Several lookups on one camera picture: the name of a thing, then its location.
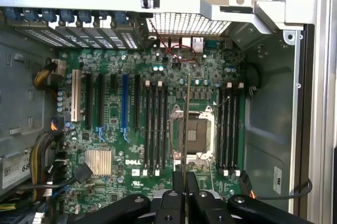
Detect long black expansion slot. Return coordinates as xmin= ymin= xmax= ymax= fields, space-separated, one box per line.
xmin=133 ymin=74 xmax=141 ymax=129
xmin=85 ymin=73 xmax=94 ymax=129
xmin=97 ymin=73 xmax=105 ymax=128

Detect small black case latch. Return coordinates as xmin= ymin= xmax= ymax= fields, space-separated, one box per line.
xmin=141 ymin=0 xmax=161 ymax=9

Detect blue expansion slot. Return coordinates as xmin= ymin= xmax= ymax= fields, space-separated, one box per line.
xmin=122 ymin=73 xmax=130 ymax=131

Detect black SATA connector wire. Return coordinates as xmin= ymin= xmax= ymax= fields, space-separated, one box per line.
xmin=23 ymin=162 xmax=94 ymax=192

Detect RAM slot white clips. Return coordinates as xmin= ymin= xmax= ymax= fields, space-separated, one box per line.
xmin=143 ymin=80 xmax=151 ymax=177
xmin=223 ymin=82 xmax=230 ymax=177
xmin=156 ymin=80 xmax=163 ymax=177
xmin=235 ymin=82 xmax=242 ymax=177

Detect red black twisted wire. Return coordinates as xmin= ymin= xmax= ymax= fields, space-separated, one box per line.
xmin=146 ymin=17 xmax=197 ymax=64

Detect silver finned heatsink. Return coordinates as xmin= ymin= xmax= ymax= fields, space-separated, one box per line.
xmin=84 ymin=149 xmax=113 ymax=177

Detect RAM slot black clips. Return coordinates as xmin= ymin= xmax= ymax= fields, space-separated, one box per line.
xmin=151 ymin=83 xmax=157 ymax=176
xmin=229 ymin=87 xmax=236 ymax=169
xmin=163 ymin=83 xmax=170 ymax=172
xmin=217 ymin=87 xmax=224 ymax=169

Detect thin metal locking lever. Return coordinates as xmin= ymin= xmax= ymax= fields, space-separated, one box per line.
xmin=215 ymin=96 xmax=230 ymax=111

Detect blue slot retention clip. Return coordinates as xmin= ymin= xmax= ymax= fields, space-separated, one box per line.
xmin=41 ymin=8 xmax=57 ymax=23
xmin=4 ymin=7 xmax=22 ymax=22
xmin=114 ymin=11 xmax=127 ymax=25
xmin=60 ymin=9 xmax=75 ymax=24
xmin=78 ymin=9 xmax=92 ymax=24
xmin=23 ymin=7 xmax=39 ymax=22

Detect green Dell motherboard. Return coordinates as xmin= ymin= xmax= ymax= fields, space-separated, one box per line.
xmin=56 ymin=47 xmax=247 ymax=216

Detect silver CPU socket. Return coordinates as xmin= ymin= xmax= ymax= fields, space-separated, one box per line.
xmin=169 ymin=105 xmax=216 ymax=167

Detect black power wire with connector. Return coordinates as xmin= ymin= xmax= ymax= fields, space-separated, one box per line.
xmin=239 ymin=170 xmax=313 ymax=200

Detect open black PC case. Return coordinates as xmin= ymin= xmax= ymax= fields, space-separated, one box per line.
xmin=0 ymin=0 xmax=316 ymax=224

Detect white expansion slot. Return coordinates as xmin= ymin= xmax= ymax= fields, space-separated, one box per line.
xmin=71 ymin=69 xmax=81 ymax=123

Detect yellow black wire bundle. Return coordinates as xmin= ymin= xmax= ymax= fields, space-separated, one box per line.
xmin=28 ymin=131 xmax=65 ymax=203
xmin=33 ymin=59 xmax=67 ymax=89

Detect silver corner bracket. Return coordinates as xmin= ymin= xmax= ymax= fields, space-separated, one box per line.
xmin=252 ymin=0 xmax=315 ymax=35

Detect silver power supply with label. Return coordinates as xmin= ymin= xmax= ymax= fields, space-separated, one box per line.
xmin=0 ymin=151 xmax=34 ymax=197

